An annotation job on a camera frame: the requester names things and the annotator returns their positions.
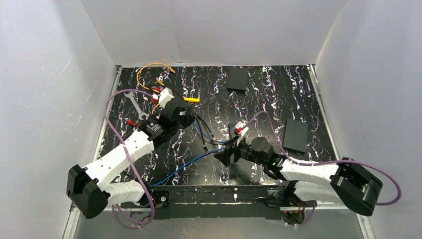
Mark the black box at back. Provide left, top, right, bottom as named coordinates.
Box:
left=227, top=67, right=248, bottom=93

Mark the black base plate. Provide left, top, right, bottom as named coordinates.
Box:
left=120, top=185, right=314, bottom=221

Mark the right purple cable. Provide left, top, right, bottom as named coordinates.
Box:
left=237, top=111, right=402, bottom=228

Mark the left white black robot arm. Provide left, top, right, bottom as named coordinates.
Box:
left=66, top=98, right=196, bottom=219

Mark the yellow handle screwdriver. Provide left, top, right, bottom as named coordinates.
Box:
left=184, top=98, right=200, bottom=103

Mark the silver open-end wrench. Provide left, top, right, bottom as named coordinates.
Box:
left=123, top=91, right=148, bottom=120

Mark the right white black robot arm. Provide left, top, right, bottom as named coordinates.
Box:
left=215, top=137, right=383, bottom=216

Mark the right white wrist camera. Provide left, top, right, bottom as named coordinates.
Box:
left=234, top=121, right=249, bottom=146

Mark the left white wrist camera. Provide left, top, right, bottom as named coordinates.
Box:
left=158, top=88, right=174, bottom=108

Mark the purple cable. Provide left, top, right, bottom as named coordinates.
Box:
left=103, top=89, right=156, bottom=230
left=237, top=111, right=402, bottom=228

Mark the orange ethernet cable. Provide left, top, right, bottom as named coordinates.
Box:
left=151, top=77, right=166, bottom=116
left=136, top=63, right=176, bottom=92

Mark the aluminium front rail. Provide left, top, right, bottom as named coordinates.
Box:
left=62, top=188, right=375, bottom=239

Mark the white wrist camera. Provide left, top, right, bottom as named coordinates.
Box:
left=234, top=121, right=249, bottom=146
left=158, top=88, right=174, bottom=108

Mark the blue ethernet cable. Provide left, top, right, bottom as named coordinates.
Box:
left=193, top=120, right=231, bottom=145
left=151, top=148, right=226, bottom=188

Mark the red ethernet cable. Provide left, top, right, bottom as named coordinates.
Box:
left=126, top=86, right=162, bottom=127

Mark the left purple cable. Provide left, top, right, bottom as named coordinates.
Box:
left=103, top=89, right=156, bottom=230

